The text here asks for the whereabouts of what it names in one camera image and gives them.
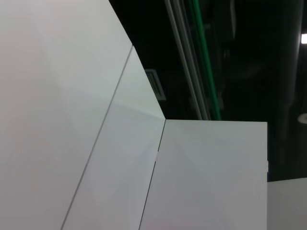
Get ceiling air vent grille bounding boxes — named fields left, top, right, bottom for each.
left=145, top=69, right=166, bottom=101

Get white ceiling conduit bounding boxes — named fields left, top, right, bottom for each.
left=165, top=0, right=212, bottom=120

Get green ceiling pipe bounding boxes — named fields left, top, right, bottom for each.
left=188, top=0, right=223, bottom=120

